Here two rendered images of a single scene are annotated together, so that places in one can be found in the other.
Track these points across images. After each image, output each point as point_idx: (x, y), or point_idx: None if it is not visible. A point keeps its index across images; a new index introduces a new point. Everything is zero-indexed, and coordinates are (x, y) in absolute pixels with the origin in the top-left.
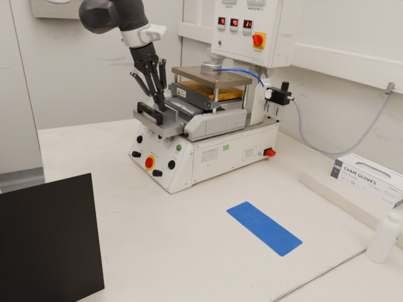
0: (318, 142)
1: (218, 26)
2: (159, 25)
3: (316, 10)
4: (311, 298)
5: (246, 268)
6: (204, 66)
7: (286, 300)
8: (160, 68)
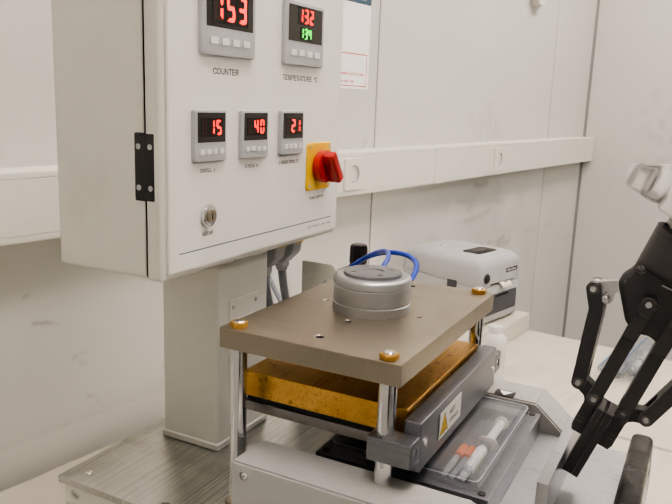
0: (130, 410)
1: (203, 150)
2: (648, 163)
3: (3, 57)
4: (629, 431)
5: (661, 476)
6: (410, 286)
7: (659, 445)
8: (603, 314)
